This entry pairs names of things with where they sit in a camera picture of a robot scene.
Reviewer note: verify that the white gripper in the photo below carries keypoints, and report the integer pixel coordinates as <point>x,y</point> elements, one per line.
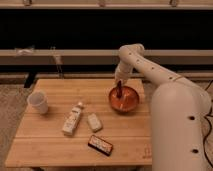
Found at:
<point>122,74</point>

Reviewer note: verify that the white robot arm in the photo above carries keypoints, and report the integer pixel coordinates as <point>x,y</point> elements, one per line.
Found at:
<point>176,108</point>

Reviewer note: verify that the orange ceramic bowl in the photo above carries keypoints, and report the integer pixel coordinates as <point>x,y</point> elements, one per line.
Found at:
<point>127,102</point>

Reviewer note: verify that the small white soap bar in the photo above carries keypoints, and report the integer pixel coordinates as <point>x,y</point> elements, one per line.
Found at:
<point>94,122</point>

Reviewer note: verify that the wooden table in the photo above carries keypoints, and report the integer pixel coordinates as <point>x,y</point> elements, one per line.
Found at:
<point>40,142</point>

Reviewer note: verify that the dark rectangular snack box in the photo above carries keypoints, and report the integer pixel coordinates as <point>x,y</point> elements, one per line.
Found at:
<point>100,145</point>

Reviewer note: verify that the white tube bottle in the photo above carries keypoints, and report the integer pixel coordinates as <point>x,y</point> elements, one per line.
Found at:
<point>72,121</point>

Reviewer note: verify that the white plastic cup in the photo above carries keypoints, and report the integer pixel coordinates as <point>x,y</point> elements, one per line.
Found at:
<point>38,101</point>

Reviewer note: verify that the grey metal rail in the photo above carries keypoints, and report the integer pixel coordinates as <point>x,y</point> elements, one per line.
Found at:
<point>101,57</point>

